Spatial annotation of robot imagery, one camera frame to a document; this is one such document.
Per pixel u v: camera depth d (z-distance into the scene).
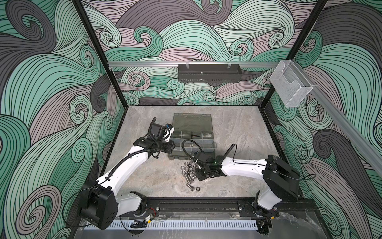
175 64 0.94
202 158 0.66
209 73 0.95
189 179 0.82
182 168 0.87
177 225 0.76
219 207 0.75
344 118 0.60
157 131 0.62
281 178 0.44
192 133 1.00
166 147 0.71
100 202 0.39
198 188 0.80
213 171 0.62
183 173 0.85
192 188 0.79
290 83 0.79
